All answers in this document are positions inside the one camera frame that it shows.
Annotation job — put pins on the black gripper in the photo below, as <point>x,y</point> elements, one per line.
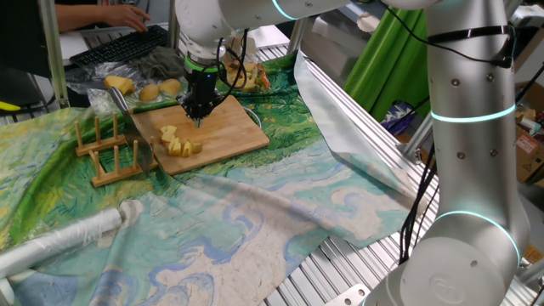
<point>203,83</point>

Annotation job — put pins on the steel cleaver knife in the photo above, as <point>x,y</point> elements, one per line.
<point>134,132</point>

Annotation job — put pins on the bare human forearm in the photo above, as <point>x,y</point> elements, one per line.
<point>78,17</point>

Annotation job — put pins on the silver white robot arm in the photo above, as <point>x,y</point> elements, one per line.
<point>472,170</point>

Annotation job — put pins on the bare human hand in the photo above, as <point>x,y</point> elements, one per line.
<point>125,16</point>

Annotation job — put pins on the wooden cutting board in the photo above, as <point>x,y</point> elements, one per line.
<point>221,127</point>

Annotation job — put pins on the whole brown potato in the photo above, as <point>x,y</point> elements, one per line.
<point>170,86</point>
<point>149,92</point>

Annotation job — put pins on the thin yellow potato slice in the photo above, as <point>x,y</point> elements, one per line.
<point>174,147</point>
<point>186,149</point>
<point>168,137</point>
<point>168,128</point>

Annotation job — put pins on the grey green rag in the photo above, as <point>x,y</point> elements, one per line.
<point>161,61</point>

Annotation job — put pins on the bag of chopped potato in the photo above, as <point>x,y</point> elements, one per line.
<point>253,76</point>

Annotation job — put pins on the peeled cut yellow potato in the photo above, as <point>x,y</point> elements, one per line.
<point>119,85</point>

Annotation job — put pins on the black keyboard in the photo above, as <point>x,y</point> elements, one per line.
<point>123,44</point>

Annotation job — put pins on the wooden peg rack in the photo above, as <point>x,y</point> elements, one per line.
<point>115,176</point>

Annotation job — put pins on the clear plastic bag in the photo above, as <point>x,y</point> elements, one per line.
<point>93,76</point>

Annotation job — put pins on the white paper sheet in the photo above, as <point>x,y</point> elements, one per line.
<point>72,44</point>

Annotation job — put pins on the painted landscape tablecloth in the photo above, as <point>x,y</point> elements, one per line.
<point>255,238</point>

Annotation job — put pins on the grey metal box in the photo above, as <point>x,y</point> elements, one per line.
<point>336,47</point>

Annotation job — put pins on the black monitor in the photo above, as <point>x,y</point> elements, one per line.
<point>21,38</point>

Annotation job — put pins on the yellow object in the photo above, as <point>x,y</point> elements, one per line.
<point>8,106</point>

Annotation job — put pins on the clear plastic wrap roll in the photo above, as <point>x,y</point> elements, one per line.
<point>64,242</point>

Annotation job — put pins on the green curtain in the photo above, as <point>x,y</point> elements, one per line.
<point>391,64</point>

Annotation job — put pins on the blue patterned bag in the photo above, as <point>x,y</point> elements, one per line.
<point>397,117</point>

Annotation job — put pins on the aluminium corner plate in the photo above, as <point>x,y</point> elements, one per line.
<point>348,295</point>

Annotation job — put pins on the black tripod stand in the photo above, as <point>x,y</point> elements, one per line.
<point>531,81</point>

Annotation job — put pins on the cardboard box red label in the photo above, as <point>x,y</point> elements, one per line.
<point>531,159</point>

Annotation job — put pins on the aluminium frame post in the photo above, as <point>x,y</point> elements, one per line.
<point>416,138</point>
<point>53,55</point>
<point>172,30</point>

